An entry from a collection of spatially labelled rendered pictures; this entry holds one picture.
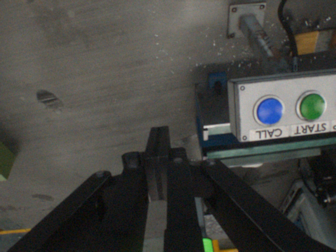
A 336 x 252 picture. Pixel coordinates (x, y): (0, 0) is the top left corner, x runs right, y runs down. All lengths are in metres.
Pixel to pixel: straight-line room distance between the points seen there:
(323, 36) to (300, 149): 0.26
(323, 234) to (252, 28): 0.74
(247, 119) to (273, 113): 0.03
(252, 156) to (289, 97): 0.34
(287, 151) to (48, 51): 0.58
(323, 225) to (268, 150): 0.46
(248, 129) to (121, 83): 0.36
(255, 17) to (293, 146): 0.32
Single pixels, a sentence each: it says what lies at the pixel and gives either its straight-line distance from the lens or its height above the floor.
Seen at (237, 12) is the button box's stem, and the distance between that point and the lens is 0.52.
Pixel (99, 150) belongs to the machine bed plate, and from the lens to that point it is 0.77.
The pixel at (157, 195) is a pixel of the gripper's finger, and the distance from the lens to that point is 0.16.
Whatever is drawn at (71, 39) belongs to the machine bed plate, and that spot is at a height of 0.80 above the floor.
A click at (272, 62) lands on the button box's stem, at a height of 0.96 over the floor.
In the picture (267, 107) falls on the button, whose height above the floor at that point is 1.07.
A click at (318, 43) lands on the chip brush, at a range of 0.63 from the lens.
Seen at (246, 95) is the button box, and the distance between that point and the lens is 0.29.
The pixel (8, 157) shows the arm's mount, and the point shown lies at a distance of 0.85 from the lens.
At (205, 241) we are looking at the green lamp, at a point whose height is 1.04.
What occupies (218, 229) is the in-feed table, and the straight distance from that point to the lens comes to 1.05.
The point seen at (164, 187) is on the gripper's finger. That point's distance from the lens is 0.16.
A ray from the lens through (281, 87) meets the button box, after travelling 0.31.
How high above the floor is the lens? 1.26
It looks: 43 degrees down
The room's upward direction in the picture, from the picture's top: 175 degrees clockwise
